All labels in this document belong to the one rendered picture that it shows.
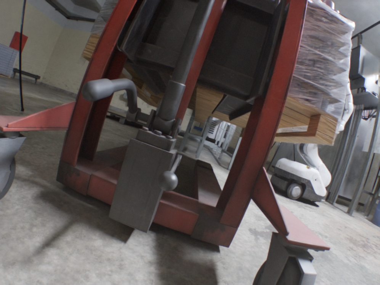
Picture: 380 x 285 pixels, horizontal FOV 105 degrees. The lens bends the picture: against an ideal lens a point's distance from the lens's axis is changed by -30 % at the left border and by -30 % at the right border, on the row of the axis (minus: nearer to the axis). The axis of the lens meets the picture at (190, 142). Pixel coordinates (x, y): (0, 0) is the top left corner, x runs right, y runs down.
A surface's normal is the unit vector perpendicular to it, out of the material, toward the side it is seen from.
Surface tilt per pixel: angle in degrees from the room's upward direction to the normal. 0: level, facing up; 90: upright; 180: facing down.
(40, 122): 90
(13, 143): 90
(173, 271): 0
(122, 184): 90
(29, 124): 90
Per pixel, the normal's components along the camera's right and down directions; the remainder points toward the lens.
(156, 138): -0.03, 0.06
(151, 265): 0.33, -0.94
